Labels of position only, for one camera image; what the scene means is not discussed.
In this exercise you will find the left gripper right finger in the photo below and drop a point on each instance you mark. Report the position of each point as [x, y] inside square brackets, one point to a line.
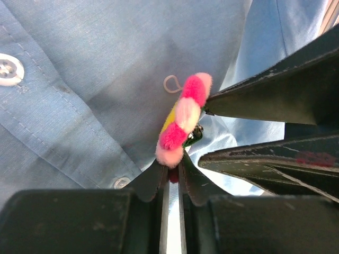
[213, 221]

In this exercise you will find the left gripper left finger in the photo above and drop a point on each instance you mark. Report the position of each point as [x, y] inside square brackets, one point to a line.
[126, 220]

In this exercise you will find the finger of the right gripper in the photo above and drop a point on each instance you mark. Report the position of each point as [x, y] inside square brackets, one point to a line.
[299, 166]
[302, 88]

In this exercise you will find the pink flower brooch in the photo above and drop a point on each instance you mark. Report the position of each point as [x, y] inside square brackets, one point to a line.
[181, 128]

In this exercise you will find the light blue button shirt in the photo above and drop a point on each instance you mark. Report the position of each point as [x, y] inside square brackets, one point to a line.
[92, 103]

